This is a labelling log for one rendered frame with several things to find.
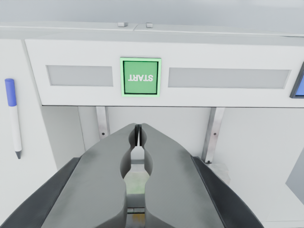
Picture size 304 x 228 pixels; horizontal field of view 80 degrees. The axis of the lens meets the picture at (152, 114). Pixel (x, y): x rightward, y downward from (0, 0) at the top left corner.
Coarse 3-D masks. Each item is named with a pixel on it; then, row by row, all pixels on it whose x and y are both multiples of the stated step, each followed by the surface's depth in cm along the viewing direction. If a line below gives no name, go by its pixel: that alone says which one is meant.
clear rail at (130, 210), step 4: (128, 208) 49; (132, 208) 49; (136, 208) 49; (140, 208) 49; (144, 208) 50; (128, 212) 49; (132, 212) 49; (136, 212) 49; (140, 212) 49; (144, 212) 49
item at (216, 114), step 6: (216, 108) 42; (222, 108) 42; (210, 114) 45; (216, 114) 42; (222, 114) 42; (210, 120) 45; (216, 120) 43; (210, 126) 45; (216, 126) 44; (210, 132) 45; (216, 132) 45; (210, 138) 45; (216, 138) 45; (204, 144) 49; (210, 144) 46; (204, 150) 49; (210, 150) 47; (204, 156) 49; (210, 156) 48; (204, 162) 49; (210, 162) 49
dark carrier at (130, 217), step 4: (128, 216) 50; (132, 216) 50; (136, 216) 50; (140, 216) 50; (144, 216) 51; (128, 220) 51; (132, 220) 51; (136, 220) 51; (140, 220) 51; (144, 220) 51; (128, 224) 52; (132, 224) 52; (136, 224) 52; (140, 224) 52; (144, 224) 52
